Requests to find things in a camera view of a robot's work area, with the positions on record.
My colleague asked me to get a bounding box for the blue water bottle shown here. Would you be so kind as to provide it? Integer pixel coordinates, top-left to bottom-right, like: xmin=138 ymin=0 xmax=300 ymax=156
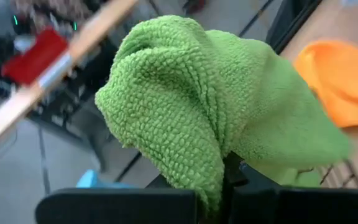
xmin=75 ymin=169 xmax=136 ymax=190

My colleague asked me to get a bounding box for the black aluminium frame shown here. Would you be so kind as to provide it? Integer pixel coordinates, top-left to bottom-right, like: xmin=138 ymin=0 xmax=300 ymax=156
xmin=265 ymin=0 xmax=323 ymax=55

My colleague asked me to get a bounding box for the black wire basket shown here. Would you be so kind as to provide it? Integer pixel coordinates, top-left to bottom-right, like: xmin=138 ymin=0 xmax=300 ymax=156
xmin=296 ymin=158 xmax=358 ymax=189

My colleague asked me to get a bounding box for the green microfiber towel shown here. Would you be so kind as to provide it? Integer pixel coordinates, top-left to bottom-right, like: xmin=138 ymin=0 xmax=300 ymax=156
xmin=253 ymin=167 xmax=322 ymax=188
xmin=94 ymin=14 xmax=351 ymax=215

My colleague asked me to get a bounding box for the orange microfiber towel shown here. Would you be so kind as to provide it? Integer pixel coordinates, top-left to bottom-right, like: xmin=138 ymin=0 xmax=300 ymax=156
xmin=293 ymin=39 xmax=358 ymax=128

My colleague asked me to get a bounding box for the red box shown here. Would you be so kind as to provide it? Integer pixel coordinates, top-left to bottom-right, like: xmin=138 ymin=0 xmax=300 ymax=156
xmin=1 ymin=27 xmax=70 ymax=86

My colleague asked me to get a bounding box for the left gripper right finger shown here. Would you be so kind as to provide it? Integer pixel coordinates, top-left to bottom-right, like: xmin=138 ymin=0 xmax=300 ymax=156
xmin=228 ymin=161 xmax=358 ymax=224

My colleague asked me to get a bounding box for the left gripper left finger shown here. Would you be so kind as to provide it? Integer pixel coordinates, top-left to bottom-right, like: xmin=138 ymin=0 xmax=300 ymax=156
xmin=35 ymin=187 xmax=198 ymax=224

